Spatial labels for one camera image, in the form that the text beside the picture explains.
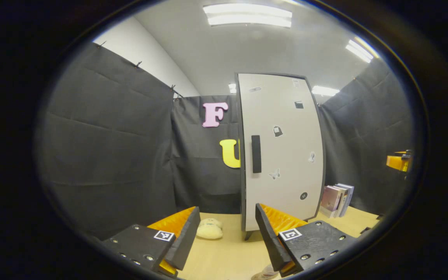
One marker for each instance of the small black bracket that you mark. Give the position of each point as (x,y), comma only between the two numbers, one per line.
(380,216)
(366,230)

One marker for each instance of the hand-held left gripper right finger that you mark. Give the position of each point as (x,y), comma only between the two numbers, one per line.
(268,241)

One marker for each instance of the yellow plush toy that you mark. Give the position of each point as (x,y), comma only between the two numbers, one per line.
(209,231)

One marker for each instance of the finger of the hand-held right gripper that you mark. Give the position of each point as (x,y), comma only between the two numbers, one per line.
(397,162)

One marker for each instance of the black backdrop cloth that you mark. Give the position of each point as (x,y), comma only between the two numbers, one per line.
(111,155)

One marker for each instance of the blue grey book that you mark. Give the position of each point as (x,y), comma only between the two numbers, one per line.
(349,194)

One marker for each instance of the person's shoe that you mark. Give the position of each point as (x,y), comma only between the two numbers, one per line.
(265,274)

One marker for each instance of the light grey cabinet door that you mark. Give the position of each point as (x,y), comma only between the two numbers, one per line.
(286,116)

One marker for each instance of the dark grey cabinet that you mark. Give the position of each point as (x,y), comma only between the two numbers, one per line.
(243,210)

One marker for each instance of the pink cover book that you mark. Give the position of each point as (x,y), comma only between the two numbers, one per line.
(329,200)

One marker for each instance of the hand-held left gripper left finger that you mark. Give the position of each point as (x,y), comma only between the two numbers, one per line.
(187,237)

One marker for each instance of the white spine book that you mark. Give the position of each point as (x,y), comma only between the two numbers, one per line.
(342,198)

